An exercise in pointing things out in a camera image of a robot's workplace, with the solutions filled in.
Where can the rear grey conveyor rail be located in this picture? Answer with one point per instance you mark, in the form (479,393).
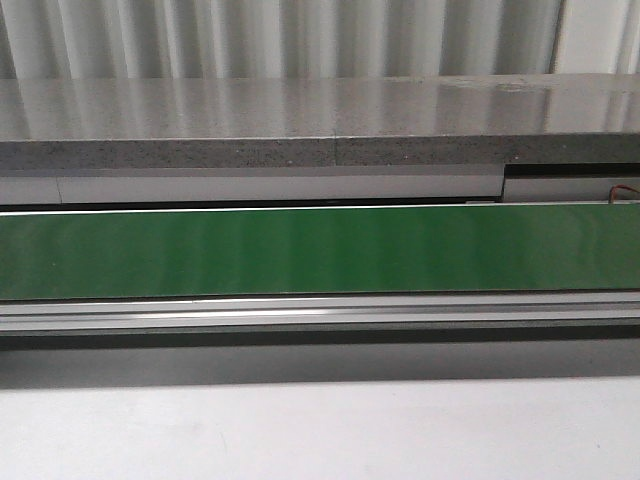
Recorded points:
(376,184)

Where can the front aluminium conveyor rail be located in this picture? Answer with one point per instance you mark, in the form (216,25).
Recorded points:
(573,308)

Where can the grey stone countertop slab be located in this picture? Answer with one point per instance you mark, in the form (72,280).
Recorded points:
(98,124)

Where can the green conveyor belt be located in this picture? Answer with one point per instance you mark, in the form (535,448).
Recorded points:
(236,252)

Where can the white corrugated curtain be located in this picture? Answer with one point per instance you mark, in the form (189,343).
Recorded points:
(315,39)

